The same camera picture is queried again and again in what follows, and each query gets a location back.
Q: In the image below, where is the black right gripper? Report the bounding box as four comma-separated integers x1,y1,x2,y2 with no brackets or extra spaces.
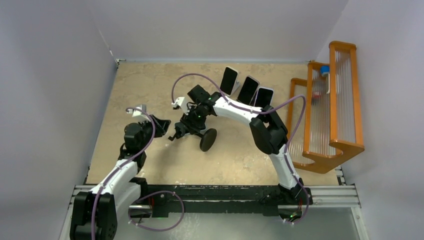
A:
181,103,208,135

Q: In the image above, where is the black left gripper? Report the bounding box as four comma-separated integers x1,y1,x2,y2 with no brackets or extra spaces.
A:
137,114,170,151

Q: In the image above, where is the black round base phone stand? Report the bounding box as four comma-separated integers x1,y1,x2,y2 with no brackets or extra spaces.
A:
168,127,218,152

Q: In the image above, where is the white case phone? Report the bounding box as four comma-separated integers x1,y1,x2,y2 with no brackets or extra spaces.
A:
220,66,239,96

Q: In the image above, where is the silver metal phone stand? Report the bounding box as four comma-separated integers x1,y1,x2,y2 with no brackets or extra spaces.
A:
231,80,240,96

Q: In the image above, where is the purple case phone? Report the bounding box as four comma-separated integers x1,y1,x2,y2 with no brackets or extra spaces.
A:
236,75,260,105

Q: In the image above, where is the lilac case phone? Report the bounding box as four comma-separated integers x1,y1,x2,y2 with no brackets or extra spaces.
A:
253,86,274,108

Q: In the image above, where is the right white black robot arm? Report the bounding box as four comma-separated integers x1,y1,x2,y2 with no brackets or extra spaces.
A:
168,85,308,204

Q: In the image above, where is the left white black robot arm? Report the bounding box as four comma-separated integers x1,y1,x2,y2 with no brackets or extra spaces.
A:
69,114,171,240

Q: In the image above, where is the red black stamp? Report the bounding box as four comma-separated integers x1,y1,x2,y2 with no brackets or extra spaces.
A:
311,91,321,106

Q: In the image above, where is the orange wooden tiered rack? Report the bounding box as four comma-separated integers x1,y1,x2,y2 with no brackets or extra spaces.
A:
289,41,365,174

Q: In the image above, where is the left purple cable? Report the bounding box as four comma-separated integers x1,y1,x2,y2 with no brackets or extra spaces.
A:
91,106,185,240

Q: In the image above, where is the purple cable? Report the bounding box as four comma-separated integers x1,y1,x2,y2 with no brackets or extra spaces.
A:
91,106,185,240
171,73,311,226

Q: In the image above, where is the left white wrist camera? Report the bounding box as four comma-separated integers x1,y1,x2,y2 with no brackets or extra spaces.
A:
132,104,149,122

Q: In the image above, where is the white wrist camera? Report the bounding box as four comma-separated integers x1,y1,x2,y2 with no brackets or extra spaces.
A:
171,96,187,113
132,104,149,122

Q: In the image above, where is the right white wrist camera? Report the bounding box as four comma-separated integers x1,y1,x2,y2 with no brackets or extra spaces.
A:
171,96,187,113

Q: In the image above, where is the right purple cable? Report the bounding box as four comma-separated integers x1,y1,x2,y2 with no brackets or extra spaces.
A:
171,73,311,226

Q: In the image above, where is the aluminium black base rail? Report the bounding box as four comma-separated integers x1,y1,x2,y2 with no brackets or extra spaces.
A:
59,167,370,240

